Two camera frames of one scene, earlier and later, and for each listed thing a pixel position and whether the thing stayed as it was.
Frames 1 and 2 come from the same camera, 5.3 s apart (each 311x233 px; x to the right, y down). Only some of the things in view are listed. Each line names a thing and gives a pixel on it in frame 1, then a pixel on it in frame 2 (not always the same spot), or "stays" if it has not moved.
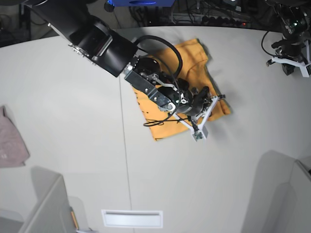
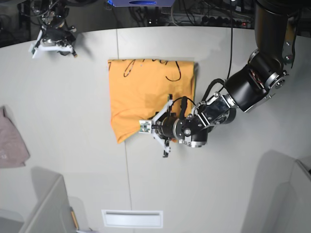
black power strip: x=220 y=20 stays
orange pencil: x=74 y=220 stays
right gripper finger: x=269 y=62 → x=166 y=154
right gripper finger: x=287 y=69 → x=170 y=101
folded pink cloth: x=13 y=152 stays
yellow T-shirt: x=186 y=59 → x=138 y=88
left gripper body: x=195 y=104 → x=57 y=34
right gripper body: x=292 y=43 → x=170 y=126
